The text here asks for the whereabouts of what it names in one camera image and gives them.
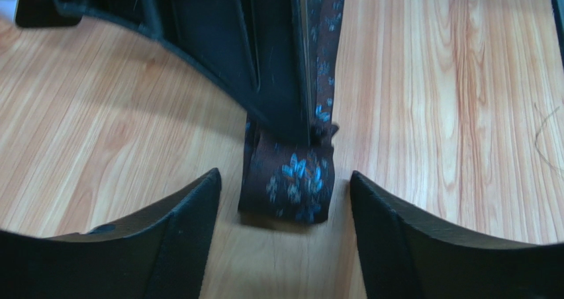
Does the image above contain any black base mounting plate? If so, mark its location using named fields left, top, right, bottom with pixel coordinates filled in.
left=551, top=0, right=564, bottom=60

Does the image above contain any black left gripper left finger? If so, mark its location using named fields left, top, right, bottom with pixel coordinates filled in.
left=1, top=169, right=222, bottom=298

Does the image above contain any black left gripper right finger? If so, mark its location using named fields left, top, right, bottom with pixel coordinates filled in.
left=350, top=171, right=563, bottom=298

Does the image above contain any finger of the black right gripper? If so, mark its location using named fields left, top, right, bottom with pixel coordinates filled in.
left=15, top=0, right=314, bottom=145

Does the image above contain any dark floral necktie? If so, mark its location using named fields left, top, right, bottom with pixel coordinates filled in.
left=238, top=0, right=345, bottom=224

